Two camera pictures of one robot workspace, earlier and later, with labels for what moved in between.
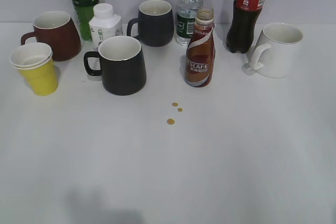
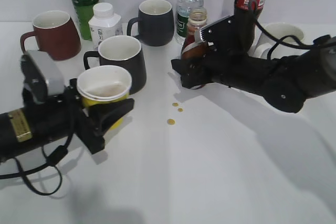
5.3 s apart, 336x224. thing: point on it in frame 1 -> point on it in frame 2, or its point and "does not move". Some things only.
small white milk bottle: x=104 y=24 does not move
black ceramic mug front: x=122 y=66 does not move
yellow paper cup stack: x=34 y=61 -> x=103 y=84
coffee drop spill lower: x=170 y=121 does not move
